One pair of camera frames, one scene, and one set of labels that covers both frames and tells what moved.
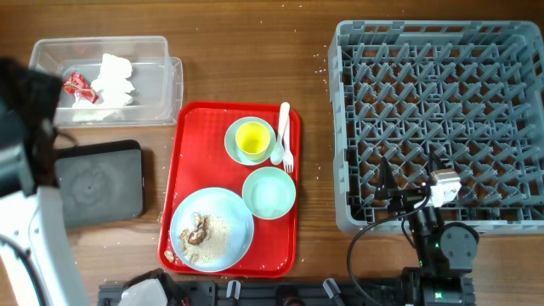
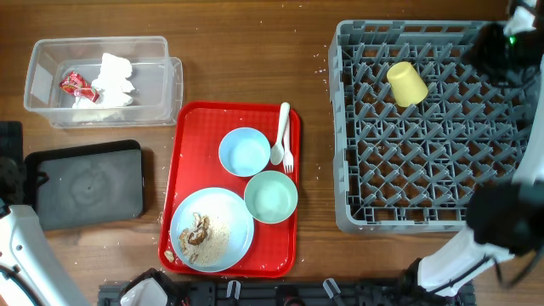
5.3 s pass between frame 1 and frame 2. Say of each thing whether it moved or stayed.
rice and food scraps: stayed
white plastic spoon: stayed
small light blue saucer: moved
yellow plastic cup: moved
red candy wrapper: stayed
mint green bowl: stayed
